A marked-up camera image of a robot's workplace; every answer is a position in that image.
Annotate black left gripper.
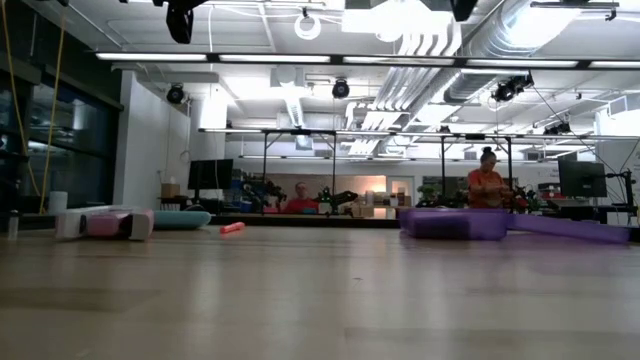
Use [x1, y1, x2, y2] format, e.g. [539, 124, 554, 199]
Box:
[154, 0, 207, 45]

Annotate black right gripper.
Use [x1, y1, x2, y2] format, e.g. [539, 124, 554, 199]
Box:
[449, 0, 479, 22]

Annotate teal calculator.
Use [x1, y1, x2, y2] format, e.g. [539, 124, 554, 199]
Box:
[152, 209, 213, 232]

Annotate pink and white stapler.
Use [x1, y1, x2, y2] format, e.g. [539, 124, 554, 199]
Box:
[54, 205, 156, 242]

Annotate purple plastic pencil case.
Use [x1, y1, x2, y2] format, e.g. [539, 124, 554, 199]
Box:
[397, 207, 632, 245]

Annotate long linear ceiling light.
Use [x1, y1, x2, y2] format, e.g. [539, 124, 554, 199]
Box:
[94, 51, 640, 71]

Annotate black ceiling spotlight cluster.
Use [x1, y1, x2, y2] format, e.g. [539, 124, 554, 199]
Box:
[491, 73, 535, 104]

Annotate black computer monitor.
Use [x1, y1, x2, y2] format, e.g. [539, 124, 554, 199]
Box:
[187, 158, 235, 191]
[557, 158, 608, 199]

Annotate person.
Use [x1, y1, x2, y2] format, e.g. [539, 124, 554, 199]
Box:
[467, 146, 516, 210]
[282, 181, 320, 215]

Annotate small background plant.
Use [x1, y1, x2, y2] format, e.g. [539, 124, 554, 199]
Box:
[416, 183, 437, 207]

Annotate white paper roll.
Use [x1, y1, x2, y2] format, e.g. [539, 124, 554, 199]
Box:
[47, 190, 69, 216]

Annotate silver ventilation duct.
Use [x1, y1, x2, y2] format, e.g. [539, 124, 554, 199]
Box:
[442, 0, 581, 104]

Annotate white hanging ring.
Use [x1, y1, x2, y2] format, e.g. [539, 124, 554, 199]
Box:
[294, 13, 323, 42]

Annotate yellow extension cable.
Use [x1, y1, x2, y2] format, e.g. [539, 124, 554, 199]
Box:
[0, 0, 69, 202]

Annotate black background workstation frame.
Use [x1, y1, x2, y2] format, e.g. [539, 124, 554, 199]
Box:
[199, 127, 516, 216]

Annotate black metal table frame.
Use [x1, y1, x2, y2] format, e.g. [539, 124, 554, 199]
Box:
[209, 213, 640, 242]

